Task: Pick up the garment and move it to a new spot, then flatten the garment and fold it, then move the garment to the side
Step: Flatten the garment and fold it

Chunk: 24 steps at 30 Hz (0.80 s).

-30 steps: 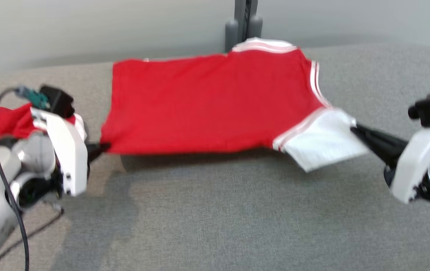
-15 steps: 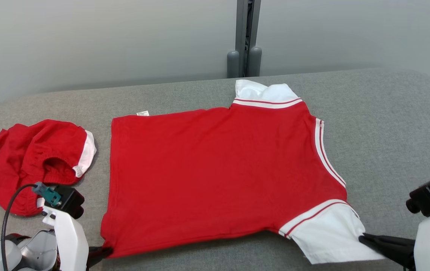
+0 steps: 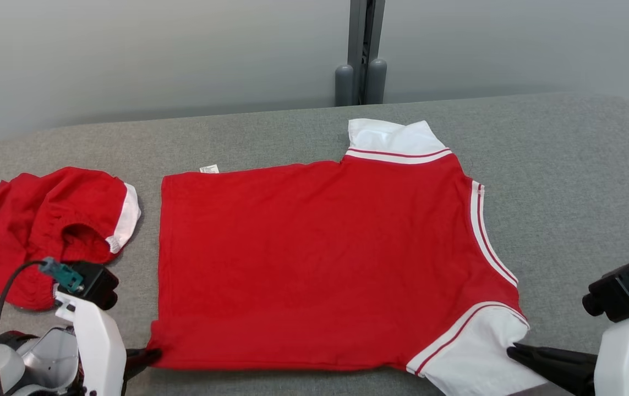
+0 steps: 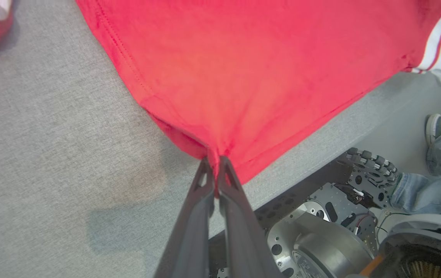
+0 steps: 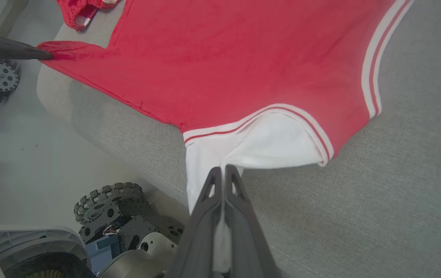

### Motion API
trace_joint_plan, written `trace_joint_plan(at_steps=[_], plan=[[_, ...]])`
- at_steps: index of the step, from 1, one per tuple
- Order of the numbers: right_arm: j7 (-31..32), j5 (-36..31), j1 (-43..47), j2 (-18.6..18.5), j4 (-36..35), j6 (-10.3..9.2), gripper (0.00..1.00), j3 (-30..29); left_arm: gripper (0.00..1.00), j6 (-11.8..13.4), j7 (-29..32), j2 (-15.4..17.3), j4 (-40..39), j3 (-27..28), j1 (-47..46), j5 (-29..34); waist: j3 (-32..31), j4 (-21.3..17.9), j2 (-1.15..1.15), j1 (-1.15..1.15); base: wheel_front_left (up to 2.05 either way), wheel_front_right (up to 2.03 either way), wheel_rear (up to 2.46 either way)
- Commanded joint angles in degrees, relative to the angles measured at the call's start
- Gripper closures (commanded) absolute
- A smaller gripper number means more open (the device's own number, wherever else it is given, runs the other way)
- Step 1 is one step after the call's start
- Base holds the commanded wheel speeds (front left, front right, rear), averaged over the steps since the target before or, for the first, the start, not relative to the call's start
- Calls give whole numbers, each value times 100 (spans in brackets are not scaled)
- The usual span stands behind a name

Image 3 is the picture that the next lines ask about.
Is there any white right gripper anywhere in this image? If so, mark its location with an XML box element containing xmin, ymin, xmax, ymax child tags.
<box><xmin>506</xmin><ymin>299</ymin><xmax>629</xmax><ymax>396</ymax></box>

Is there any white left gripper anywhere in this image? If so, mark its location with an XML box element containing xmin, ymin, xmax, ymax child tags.
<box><xmin>54</xmin><ymin>291</ymin><xmax>162</xmax><ymax>396</ymax></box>

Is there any red shorts white side stripe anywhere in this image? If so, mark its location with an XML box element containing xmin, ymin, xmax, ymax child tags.
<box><xmin>0</xmin><ymin>167</ymin><xmax>143</xmax><ymax>312</ymax></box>

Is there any red white basketball jersey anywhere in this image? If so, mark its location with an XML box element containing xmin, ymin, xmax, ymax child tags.
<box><xmin>146</xmin><ymin>118</ymin><xmax>549</xmax><ymax>396</ymax></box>

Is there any grey cylinder post foot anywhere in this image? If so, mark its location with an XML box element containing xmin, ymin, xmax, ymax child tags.
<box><xmin>335</xmin><ymin>64</ymin><xmax>355</xmax><ymax>107</ymax></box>
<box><xmin>366</xmin><ymin>58</ymin><xmax>388</xmax><ymax>105</ymax></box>

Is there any grey double-rail partition post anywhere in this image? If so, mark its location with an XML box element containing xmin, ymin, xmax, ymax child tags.
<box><xmin>347</xmin><ymin>0</ymin><xmax>386</xmax><ymax>105</ymax></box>

